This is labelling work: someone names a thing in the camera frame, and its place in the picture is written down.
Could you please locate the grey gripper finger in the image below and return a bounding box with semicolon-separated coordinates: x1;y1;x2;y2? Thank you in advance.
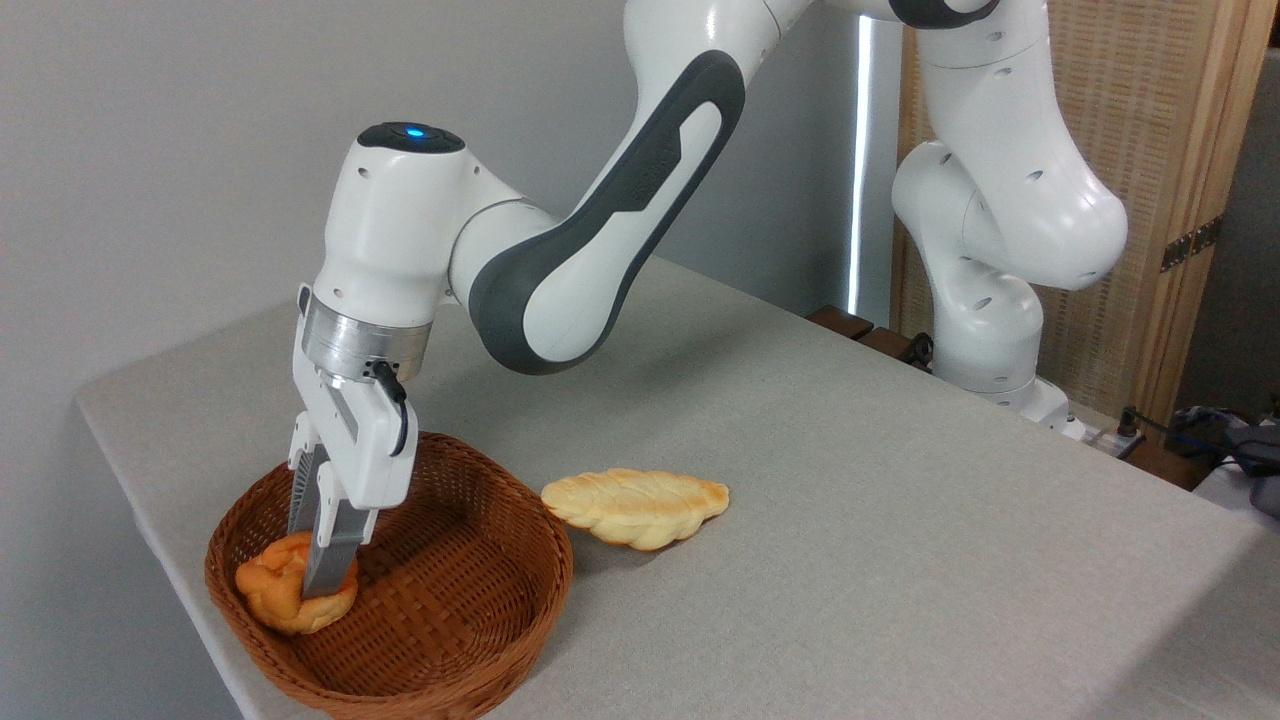
286;411;332;537
301;465;380;601

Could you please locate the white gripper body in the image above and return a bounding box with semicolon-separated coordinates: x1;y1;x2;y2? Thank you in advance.
292;283;419;513

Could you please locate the round golden bread roll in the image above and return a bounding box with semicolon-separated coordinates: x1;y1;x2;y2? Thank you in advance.
235;531;359;636

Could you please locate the long braided bread loaf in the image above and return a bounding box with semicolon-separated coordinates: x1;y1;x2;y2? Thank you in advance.
541;468;731;552

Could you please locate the brown wicker basket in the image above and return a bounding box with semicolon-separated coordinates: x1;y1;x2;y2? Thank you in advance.
205;430;575;720

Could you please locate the dark brown wooden block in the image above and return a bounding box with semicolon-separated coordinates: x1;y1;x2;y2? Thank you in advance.
806;305;876;342
858;326;933;373

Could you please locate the grey tablecloth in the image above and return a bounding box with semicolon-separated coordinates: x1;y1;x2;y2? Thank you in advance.
75;258;1280;720

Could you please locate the white power strip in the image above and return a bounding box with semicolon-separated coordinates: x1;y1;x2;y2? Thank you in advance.
1072;420;1147;461

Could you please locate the metal screen hinge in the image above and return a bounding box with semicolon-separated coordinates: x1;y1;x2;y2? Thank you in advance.
1160;215;1223;273

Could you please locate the wooden rattan folding screen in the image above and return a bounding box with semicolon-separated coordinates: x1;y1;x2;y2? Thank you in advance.
890;0;1280;426

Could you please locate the grey bundled device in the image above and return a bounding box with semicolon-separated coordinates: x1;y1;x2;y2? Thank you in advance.
1235;422;1280;518

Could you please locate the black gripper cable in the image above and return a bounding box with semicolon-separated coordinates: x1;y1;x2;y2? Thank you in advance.
364;360;412;458

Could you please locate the black power cable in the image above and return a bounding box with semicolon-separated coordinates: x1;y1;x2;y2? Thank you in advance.
1118;405;1280;471

